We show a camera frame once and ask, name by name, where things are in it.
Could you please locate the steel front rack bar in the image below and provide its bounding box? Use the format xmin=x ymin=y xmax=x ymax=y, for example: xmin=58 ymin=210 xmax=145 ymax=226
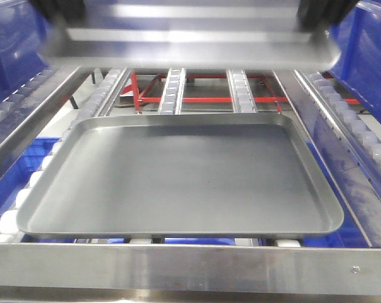
xmin=0 ymin=243 xmax=381 ymax=302

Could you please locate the right blue plastic bin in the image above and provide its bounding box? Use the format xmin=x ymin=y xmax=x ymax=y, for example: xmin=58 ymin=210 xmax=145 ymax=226
xmin=0 ymin=1 xmax=50 ymax=102

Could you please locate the white roller track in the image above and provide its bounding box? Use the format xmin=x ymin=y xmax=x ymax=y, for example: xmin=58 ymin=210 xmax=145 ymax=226
xmin=0 ymin=68 xmax=132 ymax=244
xmin=157 ymin=68 xmax=186 ymax=115
xmin=226 ymin=69 xmax=258 ymax=114
xmin=293 ymin=71 xmax=381 ymax=197

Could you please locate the flat silver tray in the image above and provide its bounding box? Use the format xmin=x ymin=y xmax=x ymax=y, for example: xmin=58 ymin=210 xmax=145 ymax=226
xmin=16 ymin=113 xmax=344 ymax=239

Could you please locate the flat steel divider rail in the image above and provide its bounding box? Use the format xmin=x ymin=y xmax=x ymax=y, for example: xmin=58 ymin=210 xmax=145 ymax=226
xmin=273 ymin=71 xmax=381 ymax=248

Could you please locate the ridged silver tray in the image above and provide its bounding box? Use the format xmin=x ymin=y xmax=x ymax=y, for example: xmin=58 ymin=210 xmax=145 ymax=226
xmin=40 ymin=1 xmax=341 ymax=71

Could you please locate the red metal frame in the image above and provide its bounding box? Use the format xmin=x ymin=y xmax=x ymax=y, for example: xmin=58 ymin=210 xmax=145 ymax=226
xmin=120 ymin=71 xmax=359 ymax=115

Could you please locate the large blue plastic bin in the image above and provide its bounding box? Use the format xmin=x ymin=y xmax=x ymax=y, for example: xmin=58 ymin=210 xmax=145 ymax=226
xmin=330 ymin=1 xmax=381 ymax=123

